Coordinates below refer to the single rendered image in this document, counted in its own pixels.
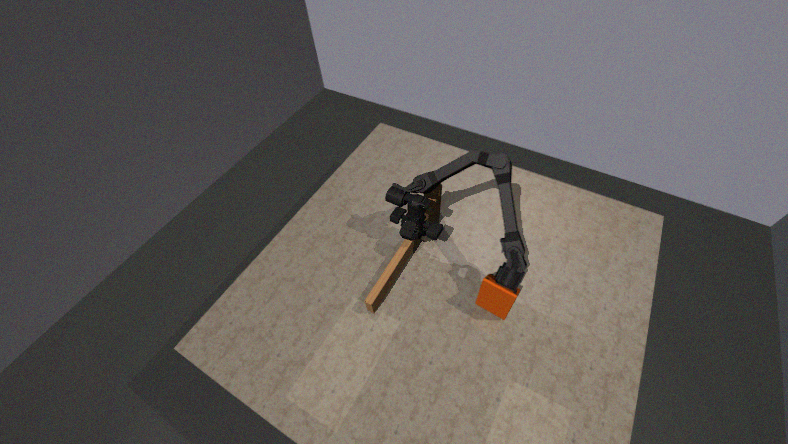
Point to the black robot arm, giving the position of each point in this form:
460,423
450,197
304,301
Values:
510,274

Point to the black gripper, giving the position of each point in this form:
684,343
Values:
430,229

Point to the wooden post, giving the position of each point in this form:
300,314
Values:
435,197

